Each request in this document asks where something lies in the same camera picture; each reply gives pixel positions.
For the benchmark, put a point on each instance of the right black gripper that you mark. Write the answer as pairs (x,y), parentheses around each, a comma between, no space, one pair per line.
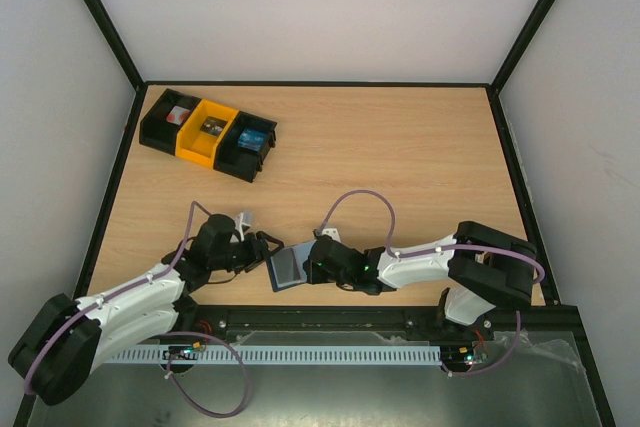
(310,262)

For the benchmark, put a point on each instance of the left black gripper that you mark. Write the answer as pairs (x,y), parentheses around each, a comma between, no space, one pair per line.
(258,252)

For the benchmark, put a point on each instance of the blue leather card holder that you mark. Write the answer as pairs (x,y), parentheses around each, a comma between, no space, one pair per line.
(302,252)

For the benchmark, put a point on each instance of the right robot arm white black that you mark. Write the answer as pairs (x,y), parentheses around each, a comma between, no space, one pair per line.
(491,269)

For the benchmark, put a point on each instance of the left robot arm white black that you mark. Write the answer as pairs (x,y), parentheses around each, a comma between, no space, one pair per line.
(68,339)

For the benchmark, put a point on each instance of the blue card in bin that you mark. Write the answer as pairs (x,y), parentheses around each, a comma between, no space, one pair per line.
(251,139)

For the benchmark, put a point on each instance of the red white card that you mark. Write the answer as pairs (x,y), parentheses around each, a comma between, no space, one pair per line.
(177,115)

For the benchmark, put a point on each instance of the right black storage bin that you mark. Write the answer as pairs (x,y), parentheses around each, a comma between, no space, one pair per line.
(239,162)

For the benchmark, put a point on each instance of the yellow storage bin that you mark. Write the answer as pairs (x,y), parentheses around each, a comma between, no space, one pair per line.
(196,146)

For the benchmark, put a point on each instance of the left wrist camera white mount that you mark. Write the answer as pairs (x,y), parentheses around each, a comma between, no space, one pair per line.
(243,222)

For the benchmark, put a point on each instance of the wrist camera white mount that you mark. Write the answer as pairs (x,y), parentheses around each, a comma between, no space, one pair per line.
(243,222)
(330,232)

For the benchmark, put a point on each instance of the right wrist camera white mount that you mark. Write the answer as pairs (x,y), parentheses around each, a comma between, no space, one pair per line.
(330,232)

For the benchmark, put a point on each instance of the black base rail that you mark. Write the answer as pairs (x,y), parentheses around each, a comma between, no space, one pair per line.
(409,323)

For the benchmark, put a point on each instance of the light blue slotted cable duct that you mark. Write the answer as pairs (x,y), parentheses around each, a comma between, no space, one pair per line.
(396,355)

